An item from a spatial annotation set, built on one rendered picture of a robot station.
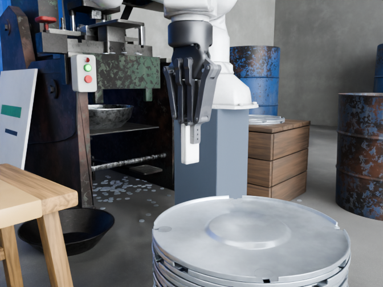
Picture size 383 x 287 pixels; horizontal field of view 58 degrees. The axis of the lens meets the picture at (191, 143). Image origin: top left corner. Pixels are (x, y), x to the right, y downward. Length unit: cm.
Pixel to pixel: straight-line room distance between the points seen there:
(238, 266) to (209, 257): 4
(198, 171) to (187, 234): 60
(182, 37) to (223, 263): 34
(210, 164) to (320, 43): 372
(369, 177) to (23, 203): 123
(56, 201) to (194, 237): 27
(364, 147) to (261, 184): 42
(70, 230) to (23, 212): 72
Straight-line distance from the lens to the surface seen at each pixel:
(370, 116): 148
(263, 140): 142
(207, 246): 50
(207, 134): 107
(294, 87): 480
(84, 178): 145
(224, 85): 107
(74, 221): 136
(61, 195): 67
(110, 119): 165
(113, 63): 155
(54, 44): 142
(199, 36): 57
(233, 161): 114
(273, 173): 145
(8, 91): 199
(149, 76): 165
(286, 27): 492
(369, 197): 154
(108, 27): 163
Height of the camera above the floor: 53
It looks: 10 degrees down
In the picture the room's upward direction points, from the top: straight up
